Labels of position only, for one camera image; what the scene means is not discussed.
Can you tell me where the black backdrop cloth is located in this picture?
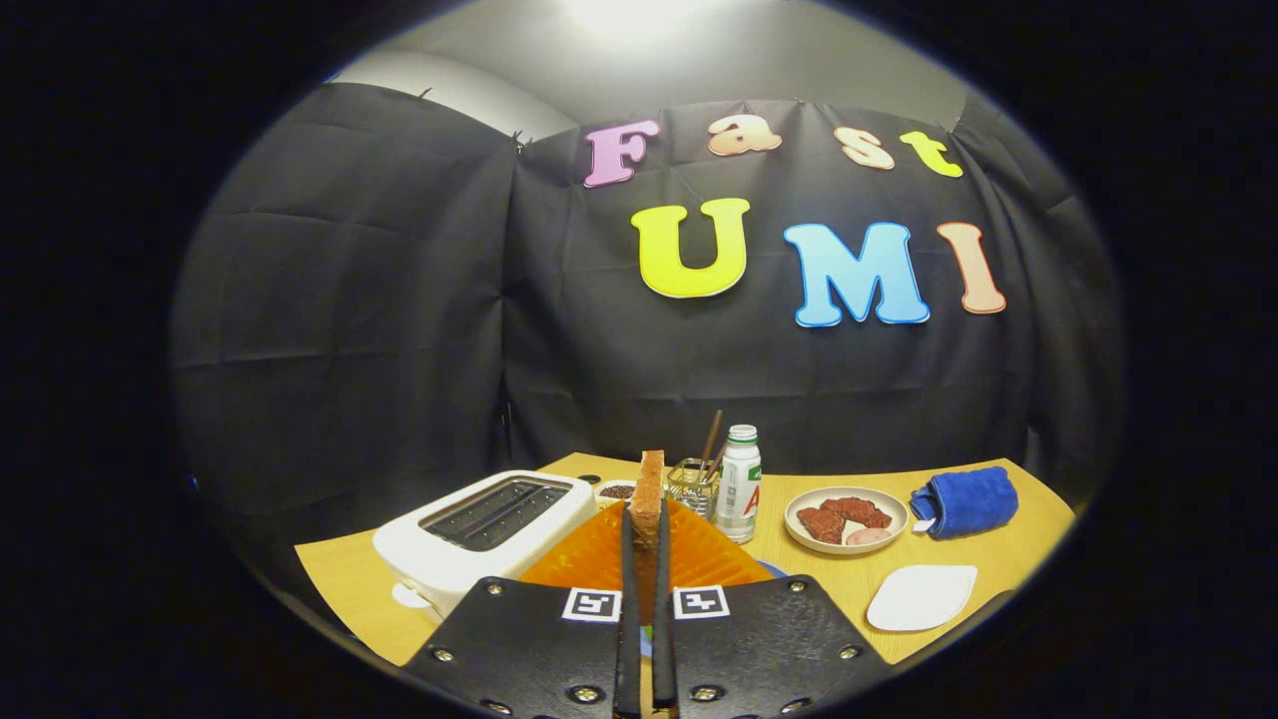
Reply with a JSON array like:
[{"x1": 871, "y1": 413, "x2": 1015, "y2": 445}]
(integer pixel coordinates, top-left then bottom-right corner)
[{"x1": 168, "y1": 82, "x2": 1127, "y2": 560}]

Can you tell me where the beige round plate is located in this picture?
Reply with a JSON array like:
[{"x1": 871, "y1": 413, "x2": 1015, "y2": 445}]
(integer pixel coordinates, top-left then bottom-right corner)
[{"x1": 784, "y1": 486, "x2": 911, "y2": 556}]

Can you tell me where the white toaster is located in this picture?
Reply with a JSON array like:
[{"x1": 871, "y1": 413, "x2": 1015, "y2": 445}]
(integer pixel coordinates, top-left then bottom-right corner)
[{"x1": 372, "y1": 469, "x2": 598, "y2": 620}]

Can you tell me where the white leaf-shaped dish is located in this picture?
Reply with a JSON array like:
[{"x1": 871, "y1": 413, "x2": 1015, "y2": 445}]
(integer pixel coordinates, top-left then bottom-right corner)
[{"x1": 866, "y1": 564, "x2": 979, "y2": 633}]

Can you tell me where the brown meat patty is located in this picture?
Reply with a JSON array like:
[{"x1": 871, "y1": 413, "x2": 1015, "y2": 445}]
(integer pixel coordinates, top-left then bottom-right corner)
[
  {"x1": 821, "y1": 496, "x2": 894, "y2": 530},
  {"x1": 796, "y1": 506, "x2": 848, "y2": 545}
]

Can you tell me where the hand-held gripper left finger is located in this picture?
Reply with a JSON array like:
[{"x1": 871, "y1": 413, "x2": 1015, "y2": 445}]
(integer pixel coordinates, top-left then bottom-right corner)
[{"x1": 402, "y1": 501, "x2": 643, "y2": 719}]

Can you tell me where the white green-capped bottle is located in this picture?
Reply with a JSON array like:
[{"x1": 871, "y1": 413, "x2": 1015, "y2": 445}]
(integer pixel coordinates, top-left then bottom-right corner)
[{"x1": 714, "y1": 424, "x2": 763, "y2": 545}]

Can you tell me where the metal wire utensil holder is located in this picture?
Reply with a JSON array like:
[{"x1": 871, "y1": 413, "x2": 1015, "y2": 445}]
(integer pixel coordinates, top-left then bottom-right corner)
[{"x1": 666, "y1": 457, "x2": 722, "y2": 520}]

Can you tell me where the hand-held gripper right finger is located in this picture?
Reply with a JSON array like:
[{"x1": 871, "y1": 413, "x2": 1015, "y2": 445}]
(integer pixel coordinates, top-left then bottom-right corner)
[{"x1": 653, "y1": 497, "x2": 895, "y2": 719}]

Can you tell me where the blue plate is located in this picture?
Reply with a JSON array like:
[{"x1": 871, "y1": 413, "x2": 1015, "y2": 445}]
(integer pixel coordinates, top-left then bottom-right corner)
[{"x1": 639, "y1": 559, "x2": 792, "y2": 662}]

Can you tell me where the toasted bread slice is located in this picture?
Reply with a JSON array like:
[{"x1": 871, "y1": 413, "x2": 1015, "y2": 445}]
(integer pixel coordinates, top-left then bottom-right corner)
[{"x1": 629, "y1": 449, "x2": 667, "y2": 600}]

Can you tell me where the blue folded towel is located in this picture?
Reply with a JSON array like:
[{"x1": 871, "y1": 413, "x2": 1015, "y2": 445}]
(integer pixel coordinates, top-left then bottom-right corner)
[{"x1": 910, "y1": 465, "x2": 1020, "y2": 541}]

